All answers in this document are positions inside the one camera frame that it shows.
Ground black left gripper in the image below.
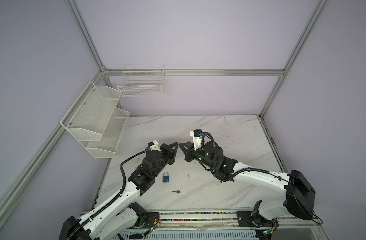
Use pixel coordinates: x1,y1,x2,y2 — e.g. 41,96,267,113
152,142,178,178

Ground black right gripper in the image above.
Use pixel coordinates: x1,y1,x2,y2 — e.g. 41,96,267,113
177,142,215,170

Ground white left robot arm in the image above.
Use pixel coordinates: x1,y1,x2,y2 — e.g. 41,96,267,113
59,141,179,240

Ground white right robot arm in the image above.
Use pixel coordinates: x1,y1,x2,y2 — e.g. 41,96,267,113
179,130,323,228

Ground large blue padlock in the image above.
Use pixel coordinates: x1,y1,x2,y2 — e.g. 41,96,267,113
162,172,170,183

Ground white mesh two-tier shelf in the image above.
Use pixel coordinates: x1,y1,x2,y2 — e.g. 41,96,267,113
60,82,130,159

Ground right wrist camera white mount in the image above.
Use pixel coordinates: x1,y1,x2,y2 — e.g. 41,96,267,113
189,129,203,151

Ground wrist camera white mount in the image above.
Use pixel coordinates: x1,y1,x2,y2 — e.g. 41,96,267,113
189,129,203,151
146,140,161,152

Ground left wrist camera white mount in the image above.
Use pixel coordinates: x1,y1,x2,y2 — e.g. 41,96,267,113
146,140,161,152

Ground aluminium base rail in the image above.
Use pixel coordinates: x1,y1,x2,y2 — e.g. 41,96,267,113
71,209,329,240

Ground white wire basket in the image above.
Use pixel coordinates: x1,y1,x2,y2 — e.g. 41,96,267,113
117,65,165,97

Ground aluminium frame profiles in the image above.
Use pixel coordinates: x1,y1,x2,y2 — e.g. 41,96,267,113
0,1,329,231

